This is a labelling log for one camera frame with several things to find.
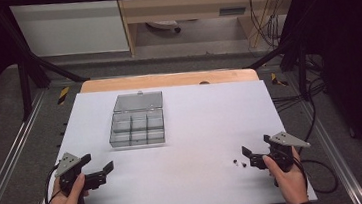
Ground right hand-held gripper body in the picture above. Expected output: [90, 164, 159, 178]
[248, 129, 314, 190]

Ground wooden board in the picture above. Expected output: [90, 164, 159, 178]
[79, 63, 261, 99]

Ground clear plastic compartment box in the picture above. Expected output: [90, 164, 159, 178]
[104, 88, 168, 150]

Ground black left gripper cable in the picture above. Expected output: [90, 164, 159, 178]
[40, 163, 65, 204]

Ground white chair base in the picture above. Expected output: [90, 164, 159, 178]
[145, 18, 183, 37]

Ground white cabinet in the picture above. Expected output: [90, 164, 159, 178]
[8, 0, 131, 63]

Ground light wooden desk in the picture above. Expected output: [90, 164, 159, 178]
[114, 0, 309, 60]

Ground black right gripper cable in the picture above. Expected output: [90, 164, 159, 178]
[293, 151, 340, 197]

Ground aluminium floor rail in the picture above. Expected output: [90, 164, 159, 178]
[296, 76, 362, 204]
[0, 89, 58, 204]

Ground hanging cable bundle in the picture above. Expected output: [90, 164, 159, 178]
[245, 0, 294, 52]

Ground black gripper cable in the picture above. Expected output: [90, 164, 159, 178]
[40, 163, 65, 204]
[293, 151, 340, 197]

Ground person's right hand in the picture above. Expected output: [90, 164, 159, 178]
[261, 145, 311, 204]

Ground black floor cables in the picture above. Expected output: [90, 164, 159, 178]
[266, 52, 334, 158]

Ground black metal frame stand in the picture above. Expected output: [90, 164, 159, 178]
[241, 0, 328, 107]
[0, 0, 94, 124]

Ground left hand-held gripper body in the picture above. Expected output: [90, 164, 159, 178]
[52, 148, 110, 204]

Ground yellow black tape strip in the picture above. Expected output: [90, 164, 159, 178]
[55, 86, 73, 106]
[270, 71, 290, 88]

